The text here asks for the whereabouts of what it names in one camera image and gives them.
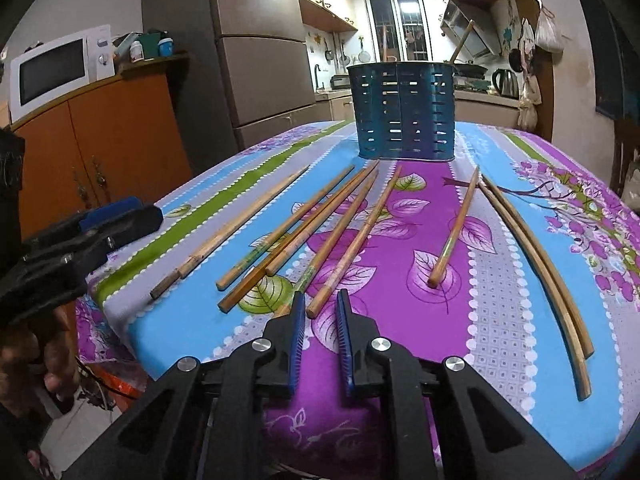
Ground hanging clear plastic bag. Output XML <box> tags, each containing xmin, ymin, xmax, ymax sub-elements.
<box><xmin>534</xmin><ymin>6</ymin><xmax>564</xmax><ymax>54</ymax></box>

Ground steel electric kettle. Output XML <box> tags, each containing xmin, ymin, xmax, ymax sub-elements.
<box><xmin>492</xmin><ymin>67</ymin><xmax>521</xmax><ymax>99</ymax></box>

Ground metal range hood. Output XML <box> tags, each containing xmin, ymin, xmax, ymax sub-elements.
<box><xmin>440</xmin><ymin>0</ymin><xmax>504</xmax><ymax>61</ymax></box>

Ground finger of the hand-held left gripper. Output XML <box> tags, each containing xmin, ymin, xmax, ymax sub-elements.
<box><xmin>25</xmin><ymin>198</ymin><xmax>147</xmax><ymax>252</ymax></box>
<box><xmin>10</xmin><ymin>204</ymin><xmax>165</xmax><ymax>312</ymax></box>

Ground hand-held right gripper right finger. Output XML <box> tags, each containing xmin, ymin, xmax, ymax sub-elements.
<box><xmin>336</xmin><ymin>289</ymin><xmax>583</xmax><ymax>480</ymax></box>

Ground dark-tipped wooden chopstick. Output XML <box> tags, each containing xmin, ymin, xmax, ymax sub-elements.
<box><xmin>149</xmin><ymin>172</ymin><xmax>307</xmax><ymax>301</ymax></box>

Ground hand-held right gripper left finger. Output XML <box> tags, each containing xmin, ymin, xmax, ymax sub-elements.
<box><xmin>62</xmin><ymin>290</ymin><xmax>307</xmax><ymax>480</ymax></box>

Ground blue metal utensil holder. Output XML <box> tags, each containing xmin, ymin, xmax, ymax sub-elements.
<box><xmin>347</xmin><ymin>61</ymin><xmax>457</xmax><ymax>162</ymax></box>

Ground floral striped tablecloth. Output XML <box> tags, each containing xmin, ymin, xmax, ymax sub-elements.
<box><xmin>75</xmin><ymin>120</ymin><xmax>640</xmax><ymax>476</ymax></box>

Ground black wok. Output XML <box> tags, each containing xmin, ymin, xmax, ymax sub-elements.
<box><xmin>452</xmin><ymin>60</ymin><xmax>489</xmax><ymax>79</ymax></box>

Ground wooden chair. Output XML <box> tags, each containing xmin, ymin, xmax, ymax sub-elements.
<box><xmin>611</xmin><ymin>119</ymin><xmax>640</xmax><ymax>197</ymax></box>

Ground grey refrigerator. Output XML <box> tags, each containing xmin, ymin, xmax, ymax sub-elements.
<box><xmin>141</xmin><ymin>0</ymin><xmax>319</xmax><ymax>151</ymax></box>

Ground hanging beige bags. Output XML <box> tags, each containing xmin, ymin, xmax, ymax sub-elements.
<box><xmin>517</xmin><ymin>74</ymin><xmax>542</xmax><ymax>132</ymax></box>

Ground kitchen counter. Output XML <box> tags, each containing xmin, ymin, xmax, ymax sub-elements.
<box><xmin>314</xmin><ymin>87</ymin><xmax>522</xmax><ymax>132</ymax></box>

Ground curved wooden chopstick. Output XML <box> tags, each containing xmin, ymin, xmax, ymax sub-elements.
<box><xmin>481</xmin><ymin>174</ymin><xmax>597</xmax><ymax>361</ymax></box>
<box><xmin>477</xmin><ymin>184</ymin><xmax>593</xmax><ymax>402</ymax></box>

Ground teal box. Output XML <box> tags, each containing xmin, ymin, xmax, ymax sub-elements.
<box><xmin>114</xmin><ymin>32</ymin><xmax>138</xmax><ymax>62</ymax></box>

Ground white microwave oven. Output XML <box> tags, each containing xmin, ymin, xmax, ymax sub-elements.
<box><xmin>10</xmin><ymin>25</ymin><xmax>116</xmax><ymax>123</ymax></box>

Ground orange wooden cabinet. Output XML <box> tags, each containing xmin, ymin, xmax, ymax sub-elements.
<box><xmin>0</xmin><ymin>55</ymin><xmax>195</xmax><ymax>261</ymax></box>

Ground green container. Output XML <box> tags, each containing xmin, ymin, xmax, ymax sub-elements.
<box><xmin>137</xmin><ymin>32</ymin><xmax>161</xmax><ymax>61</ymax></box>

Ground person's left hand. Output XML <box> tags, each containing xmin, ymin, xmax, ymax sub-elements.
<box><xmin>0</xmin><ymin>309</ymin><xmax>82</xmax><ymax>417</ymax></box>

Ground kitchen window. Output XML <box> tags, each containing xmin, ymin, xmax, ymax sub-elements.
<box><xmin>364</xmin><ymin>0</ymin><xmax>434</xmax><ymax>64</ymax></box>

